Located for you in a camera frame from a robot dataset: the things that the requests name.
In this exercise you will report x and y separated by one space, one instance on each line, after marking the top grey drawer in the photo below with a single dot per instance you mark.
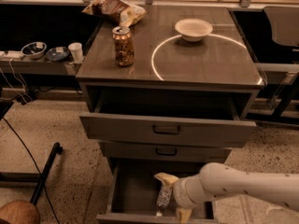
165 118

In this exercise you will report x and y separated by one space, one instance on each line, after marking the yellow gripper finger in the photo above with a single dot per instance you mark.
183 214
166 179

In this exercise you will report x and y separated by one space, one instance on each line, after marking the person's bare knee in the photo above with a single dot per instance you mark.
19 212

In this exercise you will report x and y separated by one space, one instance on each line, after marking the white paper bowl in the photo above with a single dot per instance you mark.
193 30

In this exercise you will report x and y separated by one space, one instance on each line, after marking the black chair leg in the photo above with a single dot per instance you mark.
56 149

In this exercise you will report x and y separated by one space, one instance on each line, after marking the white power strip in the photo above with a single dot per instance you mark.
11 54

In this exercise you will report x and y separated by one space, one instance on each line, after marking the white paper cup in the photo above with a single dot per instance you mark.
76 51

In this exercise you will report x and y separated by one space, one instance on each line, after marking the clear plastic water bottle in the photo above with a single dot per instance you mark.
163 200

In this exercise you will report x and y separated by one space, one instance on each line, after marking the patterned drink can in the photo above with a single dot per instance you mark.
124 46

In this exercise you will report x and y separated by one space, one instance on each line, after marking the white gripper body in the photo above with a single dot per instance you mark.
181 192

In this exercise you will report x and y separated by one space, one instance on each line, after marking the bottom grey drawer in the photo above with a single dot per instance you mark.
134 192

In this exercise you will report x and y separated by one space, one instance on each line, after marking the grey drawer cabinet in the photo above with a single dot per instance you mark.
219 65

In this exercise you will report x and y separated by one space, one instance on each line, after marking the grey side shelf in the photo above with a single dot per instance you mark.
39 67

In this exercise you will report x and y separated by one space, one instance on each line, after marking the dark blue bowl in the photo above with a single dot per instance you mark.
57 54

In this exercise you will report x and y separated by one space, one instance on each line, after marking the crumpled chip bag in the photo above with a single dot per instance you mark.
119 11

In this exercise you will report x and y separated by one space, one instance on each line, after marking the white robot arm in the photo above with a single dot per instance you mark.
217 181

